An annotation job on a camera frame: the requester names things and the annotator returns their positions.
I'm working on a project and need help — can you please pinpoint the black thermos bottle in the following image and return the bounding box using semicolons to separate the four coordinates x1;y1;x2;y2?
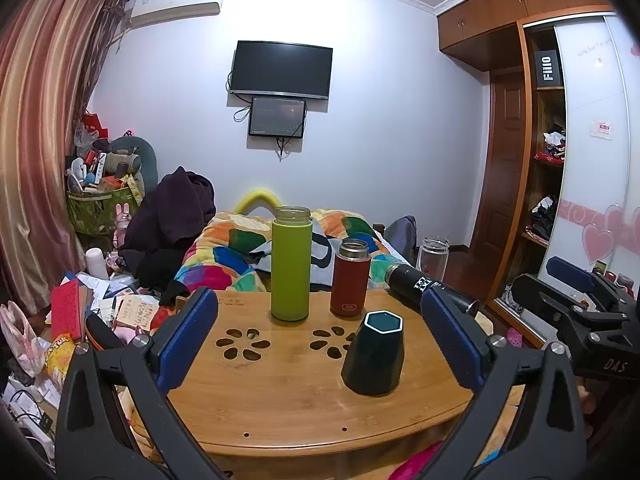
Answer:
384;263;481;317

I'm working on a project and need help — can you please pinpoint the dark clothes pile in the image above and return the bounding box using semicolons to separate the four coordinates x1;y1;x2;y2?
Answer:
120;166;217;306

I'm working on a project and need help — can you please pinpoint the pink plastic bag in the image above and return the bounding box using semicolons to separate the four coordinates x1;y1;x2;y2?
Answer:
0;301;48;378

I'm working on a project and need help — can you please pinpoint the yellow foam tube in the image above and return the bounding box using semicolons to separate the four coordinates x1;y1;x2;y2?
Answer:
232;189;281;218

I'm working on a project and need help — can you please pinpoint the wooden wardrobe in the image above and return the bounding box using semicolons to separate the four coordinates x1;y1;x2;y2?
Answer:
437;0;640;351

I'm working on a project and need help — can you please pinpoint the white bottle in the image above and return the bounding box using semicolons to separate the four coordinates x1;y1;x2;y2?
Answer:
85;247;111;281

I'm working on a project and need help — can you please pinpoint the pink bunny toy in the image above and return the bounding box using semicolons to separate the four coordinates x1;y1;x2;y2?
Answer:
112;202;137;252

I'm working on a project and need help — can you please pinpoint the wooden door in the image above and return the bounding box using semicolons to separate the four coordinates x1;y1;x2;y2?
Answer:
470;67;531;281

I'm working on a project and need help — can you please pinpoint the wall television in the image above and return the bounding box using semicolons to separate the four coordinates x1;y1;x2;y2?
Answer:
229;40;334;101

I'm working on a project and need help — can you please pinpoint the small bamboo table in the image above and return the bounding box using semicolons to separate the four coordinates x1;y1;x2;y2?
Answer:
165;287;501;458

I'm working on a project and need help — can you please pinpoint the clear glass jar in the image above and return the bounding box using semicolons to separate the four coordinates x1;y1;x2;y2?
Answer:
416;236;450;282

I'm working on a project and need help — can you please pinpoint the red book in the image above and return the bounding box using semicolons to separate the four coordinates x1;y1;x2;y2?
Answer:
51;280;83;343

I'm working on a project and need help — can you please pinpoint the green bottle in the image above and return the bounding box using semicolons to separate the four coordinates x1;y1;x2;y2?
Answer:
271;206;314;322

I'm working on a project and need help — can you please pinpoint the colourful patchwork blanket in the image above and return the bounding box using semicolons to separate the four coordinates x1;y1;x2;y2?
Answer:
175;209;401;293

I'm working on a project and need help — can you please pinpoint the white air conditioner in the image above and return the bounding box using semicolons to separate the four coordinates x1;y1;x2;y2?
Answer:
125;0;227;28

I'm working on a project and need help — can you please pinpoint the white power strip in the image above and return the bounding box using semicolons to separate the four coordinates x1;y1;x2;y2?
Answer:
10;407;55;457

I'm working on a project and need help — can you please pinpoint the green storage bag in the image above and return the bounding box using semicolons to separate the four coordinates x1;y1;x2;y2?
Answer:
67;187;143;236

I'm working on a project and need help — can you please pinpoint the red thermos bottle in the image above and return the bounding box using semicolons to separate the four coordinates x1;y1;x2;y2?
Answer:
330;238;371;317

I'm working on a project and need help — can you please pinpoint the grey backpack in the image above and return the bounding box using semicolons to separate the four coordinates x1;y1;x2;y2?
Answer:
385;216;417;268

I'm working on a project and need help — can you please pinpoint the dark green hexagonal cup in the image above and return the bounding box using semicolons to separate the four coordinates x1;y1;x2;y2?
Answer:
341;311;405;397

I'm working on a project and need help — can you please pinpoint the yellow snack packet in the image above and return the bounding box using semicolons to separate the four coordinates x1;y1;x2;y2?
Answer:
45;335;78;391

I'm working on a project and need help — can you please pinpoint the pink striped curtain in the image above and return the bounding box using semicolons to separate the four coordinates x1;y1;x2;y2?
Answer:
0;0;126;311

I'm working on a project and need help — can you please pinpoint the black box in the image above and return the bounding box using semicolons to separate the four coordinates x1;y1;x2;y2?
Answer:
534;50;564;90

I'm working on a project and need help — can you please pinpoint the pink cloth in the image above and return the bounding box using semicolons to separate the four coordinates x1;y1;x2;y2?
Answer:
390;442;453;480

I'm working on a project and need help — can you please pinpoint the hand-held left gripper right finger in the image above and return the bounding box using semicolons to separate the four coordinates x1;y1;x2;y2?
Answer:
420;287;588;480

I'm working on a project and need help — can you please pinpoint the red paper bag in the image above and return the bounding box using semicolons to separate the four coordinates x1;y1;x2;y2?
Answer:
82;110;109;142

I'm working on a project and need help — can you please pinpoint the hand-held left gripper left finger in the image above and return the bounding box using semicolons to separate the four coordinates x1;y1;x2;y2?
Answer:
55;287;226;480

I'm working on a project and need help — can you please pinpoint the small wall monitor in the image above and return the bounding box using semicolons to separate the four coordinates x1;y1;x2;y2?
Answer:
248;96;307;138

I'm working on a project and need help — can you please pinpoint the grey plush toy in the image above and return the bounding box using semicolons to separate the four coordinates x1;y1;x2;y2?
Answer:
107;135;160;191

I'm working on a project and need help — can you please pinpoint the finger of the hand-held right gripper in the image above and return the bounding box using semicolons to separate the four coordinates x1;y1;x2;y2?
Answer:
546;256;631;306
510;273;619;341

